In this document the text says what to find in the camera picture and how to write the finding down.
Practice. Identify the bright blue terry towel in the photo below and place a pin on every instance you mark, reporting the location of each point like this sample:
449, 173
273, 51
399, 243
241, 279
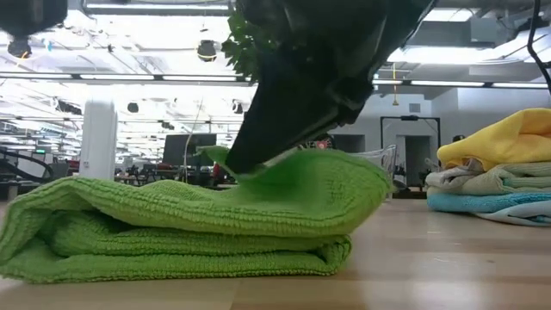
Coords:
473, 202

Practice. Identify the green leafy plant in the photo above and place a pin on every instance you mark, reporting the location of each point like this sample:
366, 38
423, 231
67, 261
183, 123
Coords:
241, 47

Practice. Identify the black background station frame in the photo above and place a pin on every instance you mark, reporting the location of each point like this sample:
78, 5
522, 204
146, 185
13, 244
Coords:
409, 117

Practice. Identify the person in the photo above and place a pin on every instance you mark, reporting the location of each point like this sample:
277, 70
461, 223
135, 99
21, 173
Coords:
458, 138

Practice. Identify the green exit sign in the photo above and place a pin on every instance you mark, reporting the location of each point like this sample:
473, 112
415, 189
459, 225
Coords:
41, 151

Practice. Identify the grey waffle towel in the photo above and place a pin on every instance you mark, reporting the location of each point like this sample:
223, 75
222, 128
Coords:
452, 174

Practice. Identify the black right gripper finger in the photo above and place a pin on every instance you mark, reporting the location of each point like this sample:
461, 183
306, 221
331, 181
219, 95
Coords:
284, 120

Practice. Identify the green towel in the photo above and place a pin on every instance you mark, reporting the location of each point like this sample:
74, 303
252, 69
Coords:
193, 215

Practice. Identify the yellow towel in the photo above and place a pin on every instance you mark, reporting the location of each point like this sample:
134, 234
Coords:
508, 138

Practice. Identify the black computer monitor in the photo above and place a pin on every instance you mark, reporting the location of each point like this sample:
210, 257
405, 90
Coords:
185, 148

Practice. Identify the white building column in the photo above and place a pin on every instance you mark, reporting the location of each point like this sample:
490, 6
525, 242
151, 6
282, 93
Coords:
100, 138

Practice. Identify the clear plastic bin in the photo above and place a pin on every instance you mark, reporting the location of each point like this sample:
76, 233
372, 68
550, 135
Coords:
383, 161

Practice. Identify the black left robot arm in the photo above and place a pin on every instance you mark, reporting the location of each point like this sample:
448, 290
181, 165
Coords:
30, 15

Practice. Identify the pale green-edged towel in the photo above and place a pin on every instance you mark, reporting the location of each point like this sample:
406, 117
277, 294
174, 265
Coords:
516, 178

